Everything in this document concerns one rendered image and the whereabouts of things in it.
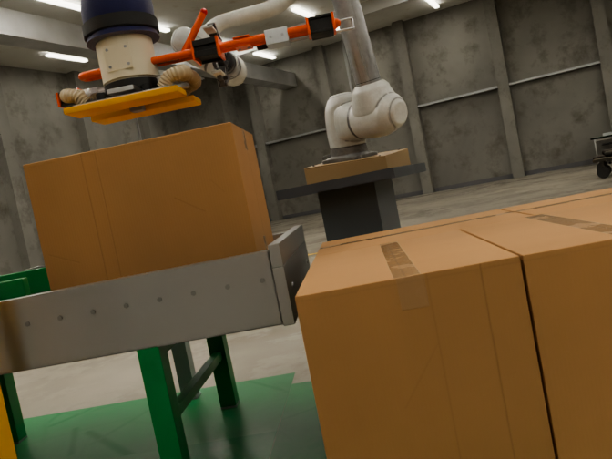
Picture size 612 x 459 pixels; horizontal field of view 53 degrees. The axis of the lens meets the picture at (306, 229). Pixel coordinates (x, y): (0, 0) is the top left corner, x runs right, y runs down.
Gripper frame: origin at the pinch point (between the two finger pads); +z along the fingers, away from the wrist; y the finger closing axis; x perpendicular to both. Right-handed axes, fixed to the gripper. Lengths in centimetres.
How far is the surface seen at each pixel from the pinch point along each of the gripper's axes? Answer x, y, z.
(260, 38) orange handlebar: -15.5, 0.8, 3.9
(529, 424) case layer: -55, 95, 81
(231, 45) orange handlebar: -6.6, 0.8, 3.8
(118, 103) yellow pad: 26.9, 12.9, 15.1
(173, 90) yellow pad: 10.7, 12.7, 15.3
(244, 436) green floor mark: 14, 120, 1
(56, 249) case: 51, 50, 21
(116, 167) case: 29.3, 31.1, 21.3
